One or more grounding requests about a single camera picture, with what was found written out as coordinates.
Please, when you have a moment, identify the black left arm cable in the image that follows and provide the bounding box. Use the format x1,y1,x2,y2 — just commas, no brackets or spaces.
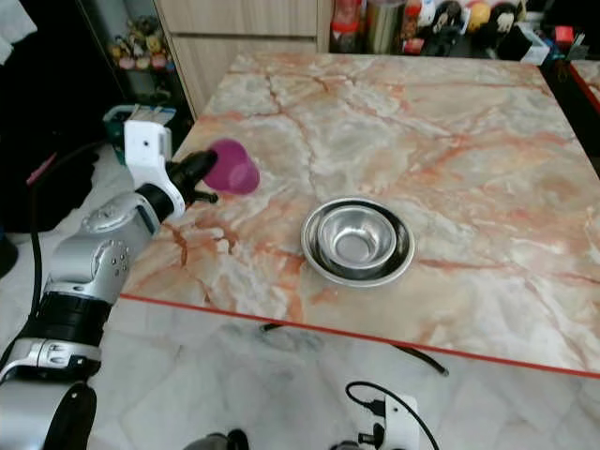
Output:
0,141,106,376

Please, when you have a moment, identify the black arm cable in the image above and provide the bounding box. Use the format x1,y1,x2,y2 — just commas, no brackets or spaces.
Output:
0,141,106,376
345,379,442,450

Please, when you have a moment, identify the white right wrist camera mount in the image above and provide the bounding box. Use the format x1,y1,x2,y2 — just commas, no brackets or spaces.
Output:
380,396,421,450

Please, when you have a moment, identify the stainless steel bowl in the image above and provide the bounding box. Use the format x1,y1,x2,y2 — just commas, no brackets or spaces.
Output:
314,202,399,269

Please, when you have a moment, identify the row of small figurines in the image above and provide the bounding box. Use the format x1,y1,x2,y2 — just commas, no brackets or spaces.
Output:
110,19,175,72

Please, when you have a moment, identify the silver metal canister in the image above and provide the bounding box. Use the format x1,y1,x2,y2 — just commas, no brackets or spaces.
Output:
366,0,406,54

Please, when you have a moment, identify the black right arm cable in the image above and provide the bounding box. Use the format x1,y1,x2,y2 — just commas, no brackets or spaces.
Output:
345,379,442,450

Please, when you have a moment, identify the light wooden cabinet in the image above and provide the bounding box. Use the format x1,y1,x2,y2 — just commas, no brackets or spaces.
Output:
155,0,335,119

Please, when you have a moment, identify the dark grey robot foot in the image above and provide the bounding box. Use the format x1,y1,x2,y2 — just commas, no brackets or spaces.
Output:
187,428,250,450

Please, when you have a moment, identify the black toy figure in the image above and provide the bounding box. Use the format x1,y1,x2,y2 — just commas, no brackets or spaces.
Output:
433,0,463,43

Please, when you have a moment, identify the yellow toy figure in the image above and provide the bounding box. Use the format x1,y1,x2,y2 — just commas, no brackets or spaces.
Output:
466,2,493,32

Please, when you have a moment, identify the white cloth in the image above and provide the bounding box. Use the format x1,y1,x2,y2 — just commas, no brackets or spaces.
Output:
0,0,39,44

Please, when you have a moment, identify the pink tag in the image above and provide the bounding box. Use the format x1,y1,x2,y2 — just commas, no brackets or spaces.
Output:
38,154,63,185

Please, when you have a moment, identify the purple plastic cup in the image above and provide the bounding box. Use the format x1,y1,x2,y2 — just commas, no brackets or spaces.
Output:
208,138,261,196

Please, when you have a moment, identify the green plastic basket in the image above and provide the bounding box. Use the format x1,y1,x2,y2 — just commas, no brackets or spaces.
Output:
104,104,178,143

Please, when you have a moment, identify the stainless steel plate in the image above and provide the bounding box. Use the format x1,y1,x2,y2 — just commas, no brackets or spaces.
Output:
301,196,416,288

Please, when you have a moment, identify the red bottle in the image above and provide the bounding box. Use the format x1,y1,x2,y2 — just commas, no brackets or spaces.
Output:
405,0,430,53

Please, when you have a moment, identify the black bag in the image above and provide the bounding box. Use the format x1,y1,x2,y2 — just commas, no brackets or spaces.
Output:
0,112,95,233

